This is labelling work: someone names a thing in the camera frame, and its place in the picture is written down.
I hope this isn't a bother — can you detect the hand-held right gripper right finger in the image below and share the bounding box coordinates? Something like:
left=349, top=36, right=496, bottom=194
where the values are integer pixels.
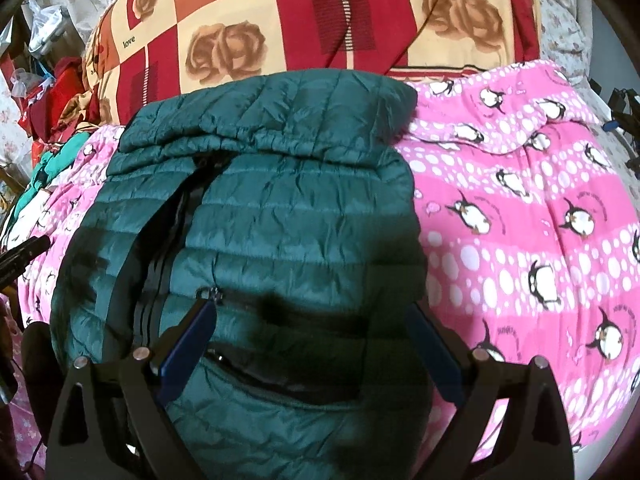
left=404, top=302, right=573, bottom=480

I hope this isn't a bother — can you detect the green quilted jacket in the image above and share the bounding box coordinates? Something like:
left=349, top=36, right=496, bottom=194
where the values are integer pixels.
left=50, top=69, right=433, bottom=480

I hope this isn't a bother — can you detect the white floral pillow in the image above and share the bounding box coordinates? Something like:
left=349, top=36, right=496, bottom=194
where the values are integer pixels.
left=530, top=0, right=596, bottom=86

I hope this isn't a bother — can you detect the red rose patterned quilt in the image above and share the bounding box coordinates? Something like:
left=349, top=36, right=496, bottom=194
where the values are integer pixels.
left=82, top=0, right=543, bottom=126

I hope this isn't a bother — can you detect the white plastic bag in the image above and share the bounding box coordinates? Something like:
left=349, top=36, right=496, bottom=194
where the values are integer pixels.
left=27, top=0, right=68, bottom=53

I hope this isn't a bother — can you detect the pink penguin blanket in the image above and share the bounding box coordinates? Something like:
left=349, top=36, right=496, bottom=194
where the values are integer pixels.
left=0, top=60, right=640, bottom=466

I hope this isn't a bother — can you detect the teal garment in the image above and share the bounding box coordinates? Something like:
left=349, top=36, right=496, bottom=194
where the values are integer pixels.
left=10, top=132, right=96, bottom=211

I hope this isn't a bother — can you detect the clear plastic bag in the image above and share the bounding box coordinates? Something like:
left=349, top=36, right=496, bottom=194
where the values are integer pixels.
left=10, top=67, right=42, bottom=98

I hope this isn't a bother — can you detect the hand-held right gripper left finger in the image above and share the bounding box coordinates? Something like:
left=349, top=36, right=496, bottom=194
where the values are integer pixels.
left=47, top=297, right=219, bottom=480

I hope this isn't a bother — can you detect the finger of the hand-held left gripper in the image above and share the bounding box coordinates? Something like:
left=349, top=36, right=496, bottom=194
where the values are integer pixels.
left=0, top=236, right=52, bottom=286

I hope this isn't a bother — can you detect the red clothing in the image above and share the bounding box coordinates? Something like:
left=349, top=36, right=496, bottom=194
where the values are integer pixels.
left=27, top=57, right=86, bottom=136

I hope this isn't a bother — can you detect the black equipment with cables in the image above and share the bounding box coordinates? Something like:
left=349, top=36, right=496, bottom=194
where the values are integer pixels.
left=590, top=80, right=640, bottom=176

